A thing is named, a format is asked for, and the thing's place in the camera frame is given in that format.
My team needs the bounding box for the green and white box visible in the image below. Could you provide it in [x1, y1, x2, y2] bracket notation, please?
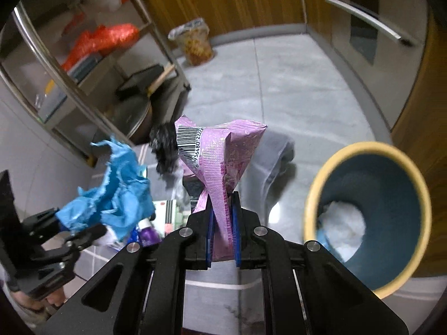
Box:
[154, 199, 192, 236]

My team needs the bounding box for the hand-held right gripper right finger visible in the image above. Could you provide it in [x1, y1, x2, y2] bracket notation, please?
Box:
[232, 191, 410, 335]

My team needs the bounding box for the large red plastic bag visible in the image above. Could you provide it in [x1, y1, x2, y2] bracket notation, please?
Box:
[62, 24, 138, 72]

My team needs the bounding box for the person's left hand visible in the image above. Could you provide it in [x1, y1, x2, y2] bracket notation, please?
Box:
[10, 281, 68, 326]

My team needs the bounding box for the blue paper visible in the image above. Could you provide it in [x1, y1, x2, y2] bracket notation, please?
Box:
[56, 138, 156, 243]

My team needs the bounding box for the tall wooden cabinet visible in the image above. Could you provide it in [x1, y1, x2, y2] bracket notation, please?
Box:
[390, 7, 447, 264]

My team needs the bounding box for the black pan with wooden handle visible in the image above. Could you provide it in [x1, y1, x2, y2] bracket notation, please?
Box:
[115, 63, 175, 101]

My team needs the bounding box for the stainless steel oven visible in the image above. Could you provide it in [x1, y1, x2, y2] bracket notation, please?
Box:
[303, 0, 431, 131]

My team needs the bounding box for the silver oven door handle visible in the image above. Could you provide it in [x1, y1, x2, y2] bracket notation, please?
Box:
[325, 0, 419, 47]

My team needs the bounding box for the yellow patterned bin with liner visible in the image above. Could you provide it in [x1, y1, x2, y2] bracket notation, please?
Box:
[168, 18, 214, 66]

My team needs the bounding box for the pink foil snack wrapper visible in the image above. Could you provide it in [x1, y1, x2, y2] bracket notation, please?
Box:
[174, 114, 269, 262]

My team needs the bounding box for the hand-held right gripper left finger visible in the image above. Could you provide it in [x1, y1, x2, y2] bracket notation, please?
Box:
[39, 200, 215, 335]

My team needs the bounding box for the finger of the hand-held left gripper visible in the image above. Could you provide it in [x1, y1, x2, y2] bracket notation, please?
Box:
[52, 224, 108, 273]
[21, 208, 65, 242]

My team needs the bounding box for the white crumpled tissue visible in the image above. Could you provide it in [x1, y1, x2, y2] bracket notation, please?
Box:
[316, 200, 367, 262]

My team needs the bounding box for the black plastic bag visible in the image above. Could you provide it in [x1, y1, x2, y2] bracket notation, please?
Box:
[149, 123, 183, 176]

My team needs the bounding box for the stainless steel rack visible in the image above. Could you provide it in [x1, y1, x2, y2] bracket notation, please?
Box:
[0, 0, 192, 168]

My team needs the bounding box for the blue bin with yellow rim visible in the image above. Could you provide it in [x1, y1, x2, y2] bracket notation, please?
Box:
[303, 141, 433, 299]

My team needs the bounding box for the purple bottle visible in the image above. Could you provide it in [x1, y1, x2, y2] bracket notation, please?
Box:
[134, 218, 163, 247]

